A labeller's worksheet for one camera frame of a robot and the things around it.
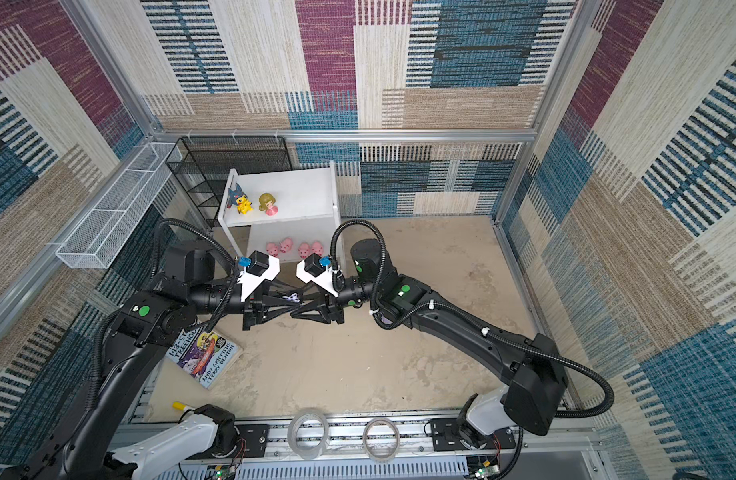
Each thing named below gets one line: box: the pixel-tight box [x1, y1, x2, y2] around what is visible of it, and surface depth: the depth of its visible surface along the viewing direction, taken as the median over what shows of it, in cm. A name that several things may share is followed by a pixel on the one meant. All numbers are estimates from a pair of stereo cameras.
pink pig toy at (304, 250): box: [297, 242, 311, 259], surface depth 91 cm
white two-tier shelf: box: [218, 161, 339, 264], surface depth 82 cm
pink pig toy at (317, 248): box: [311, 240, 324, 256], surface depth 91 cm
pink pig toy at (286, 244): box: [279, 237, 294, 253], surface depth 91 cm
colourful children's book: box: [165, 326, 243, 390], surface depth 86 cm
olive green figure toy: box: [258, 192, 279, 216], surface depth 76 cm
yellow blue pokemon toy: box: [226, 183, 253, 215], surface depth 76 cm
